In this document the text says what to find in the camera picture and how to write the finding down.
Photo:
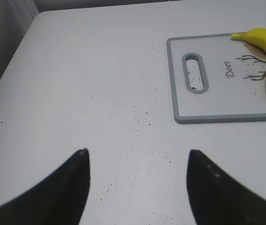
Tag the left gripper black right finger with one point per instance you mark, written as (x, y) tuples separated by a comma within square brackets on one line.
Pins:
[(216, 198)]

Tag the white grey-rimmed cutting board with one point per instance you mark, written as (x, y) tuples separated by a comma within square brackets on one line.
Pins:
[(215, 79)]

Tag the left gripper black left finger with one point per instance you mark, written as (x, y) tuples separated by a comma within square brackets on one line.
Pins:
[(59, 199)]

